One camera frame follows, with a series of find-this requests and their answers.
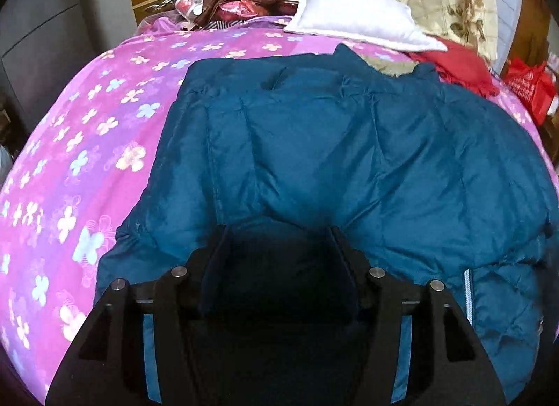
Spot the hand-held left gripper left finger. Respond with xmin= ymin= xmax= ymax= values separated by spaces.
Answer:
xmin=45 ymin=224 xmax=231 ymax=406

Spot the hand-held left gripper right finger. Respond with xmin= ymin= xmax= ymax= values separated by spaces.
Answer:
xmin=328 ymin=226 xmax=507 ymax=406

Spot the blue padded jacket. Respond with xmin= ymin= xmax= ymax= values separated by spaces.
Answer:
xmin=94 ymin=43 xmax=559 ymax=406

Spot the pink floral bed sheet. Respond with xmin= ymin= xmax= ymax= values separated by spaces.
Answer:
xmin=0 ymin=15 xmax=542 ymax=393

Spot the red cloth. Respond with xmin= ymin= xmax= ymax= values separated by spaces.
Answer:
xmin=408 ymin=37 xmax=499 ymax=97

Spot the white pillow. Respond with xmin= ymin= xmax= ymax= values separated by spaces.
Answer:
xmin=284 ymin=0 xmax=448 ymax=53

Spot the red plastic bag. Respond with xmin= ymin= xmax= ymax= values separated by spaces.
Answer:
xmin=504 ymin=57 xmax=557 ymax=126

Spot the grey cabinet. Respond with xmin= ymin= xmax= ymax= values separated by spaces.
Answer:
xmin=0 ymin=0 xmax=99 ymax=127

